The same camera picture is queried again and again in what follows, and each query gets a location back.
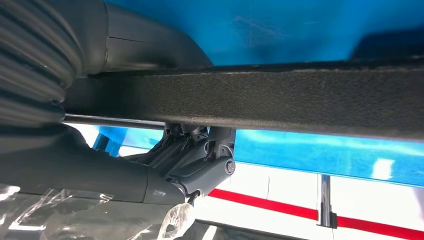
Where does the blue metal shelf rack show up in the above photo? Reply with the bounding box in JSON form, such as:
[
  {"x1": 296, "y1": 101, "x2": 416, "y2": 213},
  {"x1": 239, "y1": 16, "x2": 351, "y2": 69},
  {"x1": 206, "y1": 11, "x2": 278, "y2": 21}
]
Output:
[{"x1": 92, "y1": 0, "x2": 424, "y2": 189}]

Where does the white car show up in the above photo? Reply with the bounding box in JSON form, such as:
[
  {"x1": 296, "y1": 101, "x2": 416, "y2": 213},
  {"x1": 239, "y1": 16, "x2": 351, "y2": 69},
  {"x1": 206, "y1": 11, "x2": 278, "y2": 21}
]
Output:
[{"x1": 64, "y1": 122, "x2": 424, "y2": 240}]

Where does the chrome stanchion pole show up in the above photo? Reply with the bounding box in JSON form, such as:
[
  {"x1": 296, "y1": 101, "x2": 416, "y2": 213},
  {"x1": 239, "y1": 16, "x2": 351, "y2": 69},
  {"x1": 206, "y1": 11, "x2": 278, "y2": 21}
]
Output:
[{"x1": 316, "y1": 174, "x2": 338, "y2": 229}]

